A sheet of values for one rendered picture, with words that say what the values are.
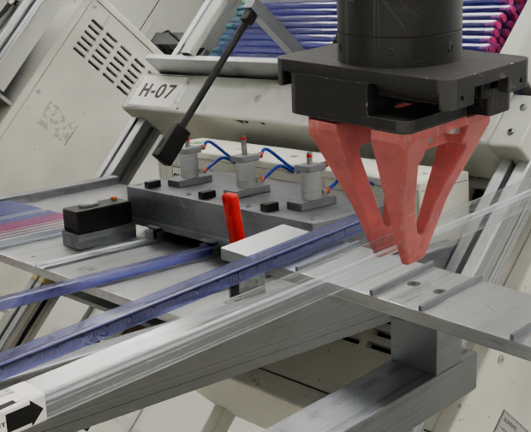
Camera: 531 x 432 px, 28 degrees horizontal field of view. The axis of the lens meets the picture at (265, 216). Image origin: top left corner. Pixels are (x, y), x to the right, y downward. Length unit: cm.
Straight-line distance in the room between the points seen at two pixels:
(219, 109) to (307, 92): 103
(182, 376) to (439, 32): 53
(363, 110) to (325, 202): 66
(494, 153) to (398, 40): 72
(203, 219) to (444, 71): 76
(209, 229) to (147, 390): 32
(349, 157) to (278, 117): 93
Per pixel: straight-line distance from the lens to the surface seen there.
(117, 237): 130
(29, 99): 246
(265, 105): 146
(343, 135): 50
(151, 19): 468
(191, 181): 129
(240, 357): 98
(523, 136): 116
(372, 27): 48
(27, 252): 129
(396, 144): 47
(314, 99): 50
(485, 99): 50
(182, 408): 358
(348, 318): 106
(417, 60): 48
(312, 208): 112
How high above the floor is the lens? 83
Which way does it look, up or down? 15 degrees up
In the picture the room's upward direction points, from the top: 30 degrees clockwise
